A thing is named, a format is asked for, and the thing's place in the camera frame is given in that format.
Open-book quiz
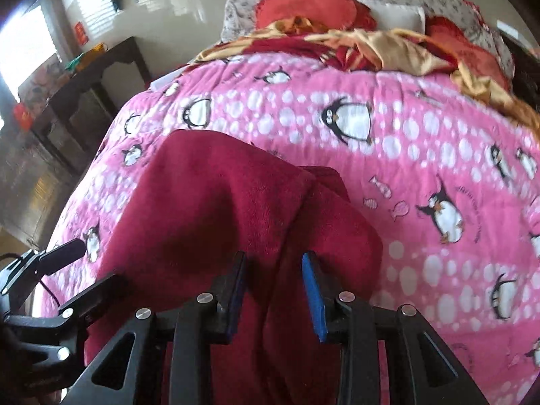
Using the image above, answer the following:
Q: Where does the pink penguin blanket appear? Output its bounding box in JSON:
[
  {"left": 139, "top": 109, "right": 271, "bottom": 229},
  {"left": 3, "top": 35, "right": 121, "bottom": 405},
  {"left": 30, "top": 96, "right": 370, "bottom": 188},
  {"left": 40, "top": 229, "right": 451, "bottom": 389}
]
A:
[{"left": 48, "top": 53, "right": 539, "bottom": 404}]

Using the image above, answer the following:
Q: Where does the dark carved wooden headboard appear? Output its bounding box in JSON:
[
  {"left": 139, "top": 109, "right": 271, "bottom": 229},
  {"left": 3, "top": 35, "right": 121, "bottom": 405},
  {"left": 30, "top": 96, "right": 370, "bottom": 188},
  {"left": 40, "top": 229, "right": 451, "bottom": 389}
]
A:
[{"left": 500, "top": 30, "right": 540, "bottom": 112}]

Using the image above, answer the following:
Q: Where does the dark wooden side table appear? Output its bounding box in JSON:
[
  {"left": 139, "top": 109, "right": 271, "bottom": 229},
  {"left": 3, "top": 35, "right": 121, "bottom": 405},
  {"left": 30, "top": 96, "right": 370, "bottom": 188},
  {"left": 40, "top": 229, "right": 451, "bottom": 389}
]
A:
[{"left": 30, "top": 37, "right": 152, "bottom": 176}]

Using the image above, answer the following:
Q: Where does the gold and red satin cloth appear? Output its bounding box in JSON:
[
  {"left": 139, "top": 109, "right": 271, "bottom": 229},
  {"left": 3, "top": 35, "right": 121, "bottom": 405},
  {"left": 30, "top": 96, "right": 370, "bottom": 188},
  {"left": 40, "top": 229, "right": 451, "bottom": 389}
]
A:
[{"left": 194, "top": 18, "right": 539, "bottom": 135}]

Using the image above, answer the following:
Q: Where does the white pillow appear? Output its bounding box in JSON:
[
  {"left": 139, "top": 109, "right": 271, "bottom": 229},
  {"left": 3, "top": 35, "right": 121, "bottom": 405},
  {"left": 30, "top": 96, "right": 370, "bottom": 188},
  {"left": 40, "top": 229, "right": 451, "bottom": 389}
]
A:
[{"left": 358, "top": 0, "right": 426, "bottom": 34}]

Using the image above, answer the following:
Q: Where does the red heart pillow right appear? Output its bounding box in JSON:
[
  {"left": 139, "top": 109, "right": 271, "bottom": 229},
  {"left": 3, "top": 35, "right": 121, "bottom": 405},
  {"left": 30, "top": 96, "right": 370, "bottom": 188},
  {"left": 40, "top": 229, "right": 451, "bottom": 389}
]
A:
[{"left": 426, "top": 16, "right": 511, "bottom": 90}]

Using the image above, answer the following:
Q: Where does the dark red fleece shirt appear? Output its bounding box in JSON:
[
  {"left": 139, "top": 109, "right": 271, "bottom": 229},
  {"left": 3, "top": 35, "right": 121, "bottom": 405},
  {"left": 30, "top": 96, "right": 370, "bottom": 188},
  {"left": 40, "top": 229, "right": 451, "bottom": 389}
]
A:
[{"left": 87, "top": 131, "right": 383, "bottom": 404}]

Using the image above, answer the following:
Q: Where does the red heart pillow left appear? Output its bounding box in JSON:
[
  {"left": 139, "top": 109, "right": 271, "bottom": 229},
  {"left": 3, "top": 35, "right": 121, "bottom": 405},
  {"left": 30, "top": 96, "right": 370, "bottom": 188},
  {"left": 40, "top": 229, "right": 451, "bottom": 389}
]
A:
[{"left": 255, "top": 0, "right": 377, "bottom": 31}]

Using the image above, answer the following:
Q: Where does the red heart pillow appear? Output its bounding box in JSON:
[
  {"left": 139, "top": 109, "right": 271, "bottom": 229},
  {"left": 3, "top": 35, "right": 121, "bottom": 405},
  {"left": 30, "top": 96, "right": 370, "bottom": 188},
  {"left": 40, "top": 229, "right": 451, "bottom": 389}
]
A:
[
  {"left": 255, "top": 0, "right": 377, "bottom": 31},
  {"left": 426, "top": 16, "right": 511, "bottom": 90}
]

